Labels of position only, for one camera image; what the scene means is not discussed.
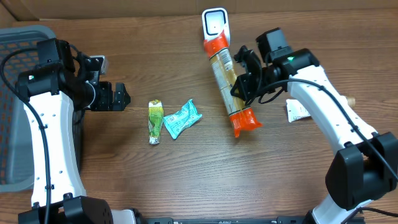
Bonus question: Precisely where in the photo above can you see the green snack packet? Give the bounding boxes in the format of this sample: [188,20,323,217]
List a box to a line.
[148,100,164,145]

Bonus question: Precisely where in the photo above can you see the orange spaghetti pasta packet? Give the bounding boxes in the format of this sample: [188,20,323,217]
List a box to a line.
[204,31,262,138]

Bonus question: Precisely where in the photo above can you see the white tube with tan cap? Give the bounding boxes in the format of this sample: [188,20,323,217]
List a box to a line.
[286,95,356,123]

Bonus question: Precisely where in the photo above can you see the light blue snack packet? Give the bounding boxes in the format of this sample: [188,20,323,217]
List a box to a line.
[164,99,202,139]

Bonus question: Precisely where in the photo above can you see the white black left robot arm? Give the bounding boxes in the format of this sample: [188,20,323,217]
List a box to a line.
[17,38,136,223]

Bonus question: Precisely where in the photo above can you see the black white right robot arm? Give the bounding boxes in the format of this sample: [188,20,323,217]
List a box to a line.
[231,28,397,223]

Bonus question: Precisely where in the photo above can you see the white barcode scanner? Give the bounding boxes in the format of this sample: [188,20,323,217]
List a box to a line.
[201,7,231,45]

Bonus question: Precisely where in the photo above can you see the dark grey plastic basket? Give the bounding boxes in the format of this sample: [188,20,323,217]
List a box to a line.
[0,24,85,193]

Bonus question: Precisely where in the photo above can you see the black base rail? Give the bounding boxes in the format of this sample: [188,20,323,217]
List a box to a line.
[136,216,305,224]

